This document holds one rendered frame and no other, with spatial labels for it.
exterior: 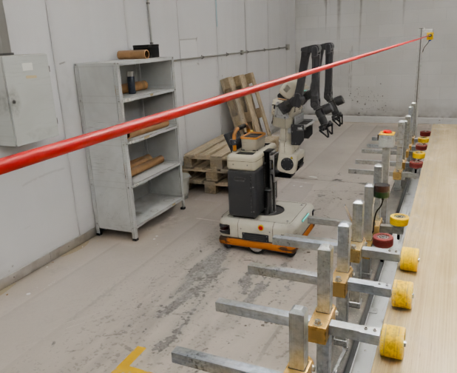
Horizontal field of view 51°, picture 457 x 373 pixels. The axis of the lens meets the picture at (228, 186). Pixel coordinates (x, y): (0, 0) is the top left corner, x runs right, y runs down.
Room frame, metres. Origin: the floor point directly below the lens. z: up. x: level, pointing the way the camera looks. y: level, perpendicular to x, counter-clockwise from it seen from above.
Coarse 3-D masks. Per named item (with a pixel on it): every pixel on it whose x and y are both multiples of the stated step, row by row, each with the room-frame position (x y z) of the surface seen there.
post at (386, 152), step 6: (384, 150) 2.28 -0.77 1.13; (384, 156) 2.28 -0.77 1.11; (384, 162) 2.28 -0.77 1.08; (384, 168) 2.28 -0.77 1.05; (384, 174) 2.28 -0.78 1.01; (384, 180) 2.28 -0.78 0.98; (384, 204) 2.28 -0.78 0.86; (384, 210) 2.28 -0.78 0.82; (384, 216) 2.28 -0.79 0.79; (384, 222) 2.28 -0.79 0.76
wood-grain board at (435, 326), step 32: (448, 128) 3.90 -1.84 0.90; (448, 160) 2.90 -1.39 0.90; (416, 192) 2.31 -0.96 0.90; (448, 192) 2.28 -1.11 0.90; (416, 224) 1.89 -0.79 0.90; (448, 224) 1.87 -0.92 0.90; (448, 256) 1.58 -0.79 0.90; (416, 288) 1.37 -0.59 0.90; (448, 288) 1.36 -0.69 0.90; (384, 320) 1.19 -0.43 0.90; (416, 320) 1.19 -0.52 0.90; (448, 320) 1.18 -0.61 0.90; (416, 352) 1.05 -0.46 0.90; (448, 352) 1.04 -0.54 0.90
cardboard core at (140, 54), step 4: (120, 52) 4.58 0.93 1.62; (124, 52) 4.56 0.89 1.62; (128, 52) 4.54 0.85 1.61; (132, 52) 4.51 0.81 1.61; (136, 52) 4.50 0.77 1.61; (140, 52) 4.48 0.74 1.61; (144, 52) 4.46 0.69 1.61; (148, 52) 4.51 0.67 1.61; (120, 56) 4.57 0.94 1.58; (124, 56) 4.55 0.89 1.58; (128, 56) 4.53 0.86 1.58; (132, 56) 4.51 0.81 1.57; (136, 56) 4.50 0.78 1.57; (140, 56) 4.48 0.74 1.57; (144, 56) 4.46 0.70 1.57; (148, 56) 4.51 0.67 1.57
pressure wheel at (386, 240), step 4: (376, 236) 1.77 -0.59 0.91; (380, 236) 1.77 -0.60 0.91; (384, 236) 1.76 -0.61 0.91; (388, 236) 1.77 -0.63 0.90; (392, 236) 1.77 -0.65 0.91; (376, 240) 1.75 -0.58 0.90; (380, 240) 1.74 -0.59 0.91; (384, 240) 1.73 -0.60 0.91; (388, 240) 1.73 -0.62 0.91; (392, 240) 1.74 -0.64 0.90; (376, 244) 1.75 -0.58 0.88; (380, 244) 1.74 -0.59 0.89; (384, 244) 1.73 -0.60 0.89; (388, 244) 1.73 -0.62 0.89; (392, 244) 1.74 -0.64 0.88; (384, 248) 1.76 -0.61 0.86; (380, 260) 1.77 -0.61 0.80
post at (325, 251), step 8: (320, 248) 1.15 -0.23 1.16; (328, 248) 1.14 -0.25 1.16; (320, 256) 1.14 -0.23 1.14; (328, 256) 1.14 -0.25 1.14; (320, 264) 1.14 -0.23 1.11; (328, 264) 1.14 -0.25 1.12; (320, 272) 1.14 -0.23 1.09; (328, 272) 1.14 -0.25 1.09; (320, 280) 1.14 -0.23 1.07; (328, 280) 1.13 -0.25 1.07; (320, 288) 1.14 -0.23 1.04; (328, 288) 1.13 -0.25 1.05; (320, 296) 1.14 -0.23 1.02; (328, 296) 1.13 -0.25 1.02; (320, 304) 1.14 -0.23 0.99; (328, 304) 1.13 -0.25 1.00; (328, 312) 1.13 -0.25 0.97; (320, 344) 1.14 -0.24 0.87; (328, 344) 1.13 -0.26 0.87; (320, 352) 1.14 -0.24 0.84; (328, 352) 1.13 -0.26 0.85; (320, 360) 1.14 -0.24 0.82; (328, 360) 1.13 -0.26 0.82; (320, 368) 1.14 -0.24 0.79; (328, 368) 1.14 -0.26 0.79
